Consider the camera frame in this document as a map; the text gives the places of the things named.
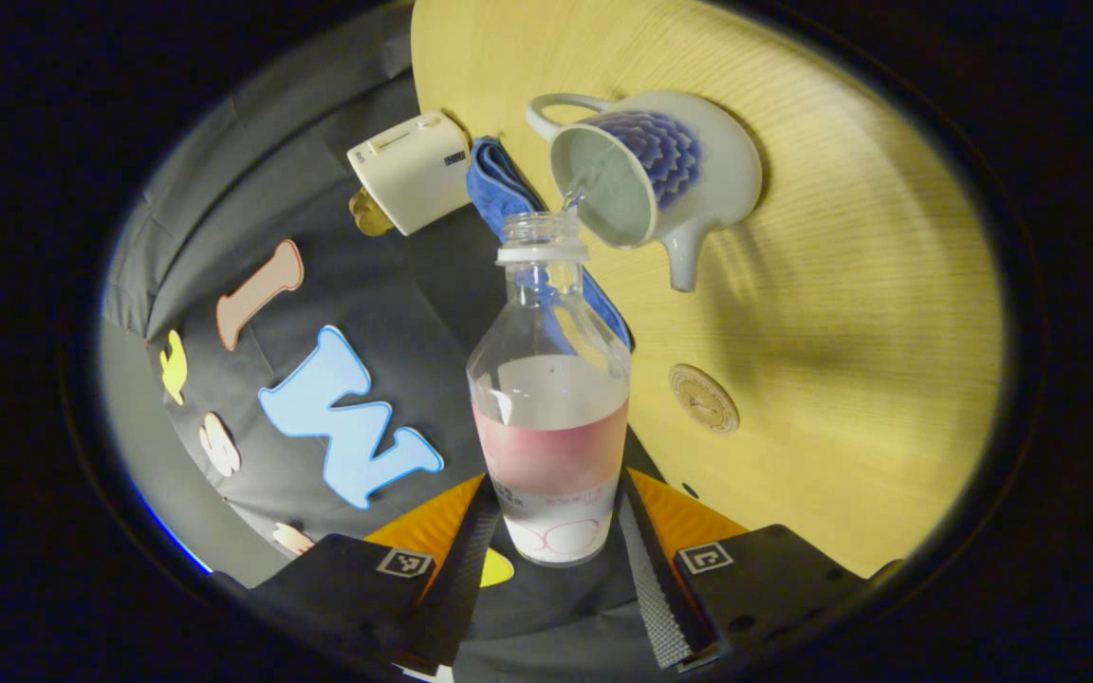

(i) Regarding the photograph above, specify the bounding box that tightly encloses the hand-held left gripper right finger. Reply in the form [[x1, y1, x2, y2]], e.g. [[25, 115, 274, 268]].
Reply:
[[618, 467, 903, 673]]

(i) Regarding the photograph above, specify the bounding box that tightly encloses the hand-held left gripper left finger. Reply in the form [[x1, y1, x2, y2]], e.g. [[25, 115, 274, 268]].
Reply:
[[214, 474, 502, 679]]

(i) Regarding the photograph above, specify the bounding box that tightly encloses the clear plastic water bottle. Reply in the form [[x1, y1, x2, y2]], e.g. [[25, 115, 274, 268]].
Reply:
[[467, 211, 633, 567]]

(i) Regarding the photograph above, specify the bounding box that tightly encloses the round wooden coaster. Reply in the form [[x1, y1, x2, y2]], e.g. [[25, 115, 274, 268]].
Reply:
[[668, 364, 740, 435]]

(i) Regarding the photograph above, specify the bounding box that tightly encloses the white blue-patterned teacup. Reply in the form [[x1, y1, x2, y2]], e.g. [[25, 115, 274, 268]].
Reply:
[[526, 90, 764, 293]]

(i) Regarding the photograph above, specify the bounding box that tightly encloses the black backdrop cloth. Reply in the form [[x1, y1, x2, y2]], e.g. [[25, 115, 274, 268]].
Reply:
[[99, 5, 690, 679]]

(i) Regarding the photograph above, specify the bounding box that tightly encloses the blue towel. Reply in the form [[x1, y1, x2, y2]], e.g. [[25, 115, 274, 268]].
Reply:
[[466, 137, 633, 350]]

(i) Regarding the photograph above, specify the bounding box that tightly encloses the white toaster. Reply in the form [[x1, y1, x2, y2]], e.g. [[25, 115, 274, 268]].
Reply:
[[347, 111, 472, 236]]

